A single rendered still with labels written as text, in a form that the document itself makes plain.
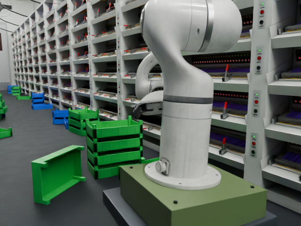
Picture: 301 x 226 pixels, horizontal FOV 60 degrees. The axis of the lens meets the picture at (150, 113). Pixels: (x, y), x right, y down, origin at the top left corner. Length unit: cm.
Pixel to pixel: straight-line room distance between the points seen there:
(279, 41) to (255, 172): 61
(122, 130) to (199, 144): 97
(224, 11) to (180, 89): 19
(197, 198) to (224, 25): 37
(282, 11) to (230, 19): 76
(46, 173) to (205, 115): 99
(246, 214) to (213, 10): 45
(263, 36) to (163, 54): 79
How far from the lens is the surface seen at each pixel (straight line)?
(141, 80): 98
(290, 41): 125
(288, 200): 138
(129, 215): 65
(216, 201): 56
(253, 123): 133
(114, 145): 154
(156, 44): 58
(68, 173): 156
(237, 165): 145
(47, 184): 145
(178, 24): 59
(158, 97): 83
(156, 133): 194
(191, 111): 58
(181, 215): 52
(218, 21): 61
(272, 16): 130
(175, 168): 61
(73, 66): 365
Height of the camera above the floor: 61
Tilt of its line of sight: 9 degrees down
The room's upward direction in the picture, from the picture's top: straight up
